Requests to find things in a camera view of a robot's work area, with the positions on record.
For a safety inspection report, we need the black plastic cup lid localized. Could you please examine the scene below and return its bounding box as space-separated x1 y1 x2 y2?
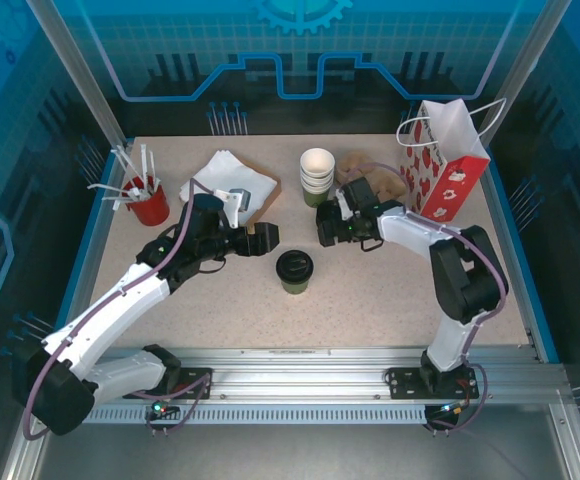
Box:
275 249 315 281

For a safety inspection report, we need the red white paper gift bag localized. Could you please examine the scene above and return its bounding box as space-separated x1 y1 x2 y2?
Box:
395 97 507 224

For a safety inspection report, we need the red plastic cup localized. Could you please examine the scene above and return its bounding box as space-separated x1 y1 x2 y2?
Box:
122 178 171 227

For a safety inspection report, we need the small led circuit board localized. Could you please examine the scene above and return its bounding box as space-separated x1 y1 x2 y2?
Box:
437 399 474 419
150 397 180 420

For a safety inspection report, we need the steel bottom plate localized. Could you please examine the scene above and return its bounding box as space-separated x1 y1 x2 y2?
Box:
0 422 580 480

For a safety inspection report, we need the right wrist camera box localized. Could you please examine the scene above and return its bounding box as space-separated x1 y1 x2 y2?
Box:
333 191 355 220

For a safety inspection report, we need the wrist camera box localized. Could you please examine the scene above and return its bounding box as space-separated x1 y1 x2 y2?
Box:
214 187 251 226
333 191 355 220

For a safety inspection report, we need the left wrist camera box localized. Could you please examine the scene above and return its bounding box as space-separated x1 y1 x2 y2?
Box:
214 187 251 226

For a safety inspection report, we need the aluminium mounting rail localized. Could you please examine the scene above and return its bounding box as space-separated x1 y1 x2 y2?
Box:
37 346 571 404

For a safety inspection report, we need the grey slotted cable duct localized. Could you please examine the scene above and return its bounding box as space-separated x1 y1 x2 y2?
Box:
47 403 429 427

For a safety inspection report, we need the aluminium frame post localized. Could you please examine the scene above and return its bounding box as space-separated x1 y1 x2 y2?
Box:
25 0 134 149
472 0 569 151

